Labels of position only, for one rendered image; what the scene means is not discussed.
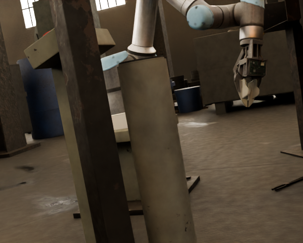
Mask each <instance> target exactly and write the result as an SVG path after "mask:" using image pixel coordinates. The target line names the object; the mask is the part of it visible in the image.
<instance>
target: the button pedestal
mask: <svg viewBox="0 0 303 243"><path fill-rule="evenodd" d="M95 31H96V36H97V41H98V47H99V52H100V55H102V54H103V53H105V52H106V51H108V50H110V49H111V48H113V47H114V46H115V45H116V44H115V42H114V40H113V39H112V37H111V35H110V33H109V31H108V30H107V29H102V28H95ZM24 52H25V54H26V56H27V58H28V60H29V62H30V64H31V65H32V67H33V69H44V68H51V69H52V74H53V80H54V85H55V90H56V95H57V100H58V105H59V110H60V115H61V120H62V125H63V130H64V134H65V139H66V146H67V151H68V156H69V161H70V166H71V171H72V176H73V180H74V185H75V190H76V195H77V200H78V205H79V212H80V217H81V221H82V226H83V231H84V236H85V241H86V243H96V239H95V234H94V229H93V224H92V218H91V213H90V208H89V203H88V198H87V193H86V188H85V183H84V178H83V173H82V167H81V163H80V158H79V151H78V146H77V141H76V136H75V131H74V126H73V121H72V116H71V111H70V106H69V101H68V96H67V91H66V84H65V79H64V75H63V70H62V64H61V59H60V54H59V50H58V45H57V39H56V34H55V30H54V29H52V30H51V31H49V32H48V33H47V34H45V35H44V36H43V37H41V38H40V39H39V40H37V41H36V42H34V43H33V44H32V45H30V46H29V47H27V48H26V49H25V50H24Z"/></svg>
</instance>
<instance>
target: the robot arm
mask: <svg viewBox="0 0 303 243"><path fill-rule="evenodd" d="M166 1H167V2H168V3H170V4H171V5H172V6H173V7H174V8H176V9H177V10H178V11H179V12H180V13H182V14H183V15H184V16H185V17H186V18H187V22H188V24H189V26H190V27H191V28H193V29H196V30H207V29H224V28H228V27H237V26H240V36H239V40H240V46H241V47H245V48H243V49H242V51H241V53H240V55H239V57H238V59H237V62H236V64H235V66H234V68H233V72H234V83H235V86H236V89H237V92H238V94H239V97H240V99H241V101H242V103H243V104H244V106H245V107H250V105H251V104H252V103H253V101H254V99H255V97H257V96H258V95H259V93H260V89H259V86H260V84H261V81H262V78H263V77H264V76H267V62H268V59H263V57H261V56H262V55H261V47H262V45H263V35H264V32H263V25H264V10H265V7H264V0H240V1H241V2H239V3H235V4H230V5H208V4H207V3H206V2H205V1H204V0H166ZM157 11H158V0H137V2H136V11H135V20H134V28H133V37H132V44H131V45H130V46H129V47H128V51H123V52H120V53H117V54H113V55H110V56H107V57H104V58H101V62H102V68H103V73H104V78H105V85H106V90H107V96H108V101H109V106H110V112H111V115H115V114H120V113H124V112H125V109H124V104H123V99H122V93H121V87H120V82H119V75H118V70H117V67H118V66H119V63H121V62H125V61H130V60H135V59H140V58H146V57H152V56H157V55H156V50H155V49H154V47H153V41H154V34H155V26H156V18H157ZM245 78H250V80H252V81H251V82H249V83H248V84H247V82H246V79H245ZM247 96H248V99H247Z"/></svg>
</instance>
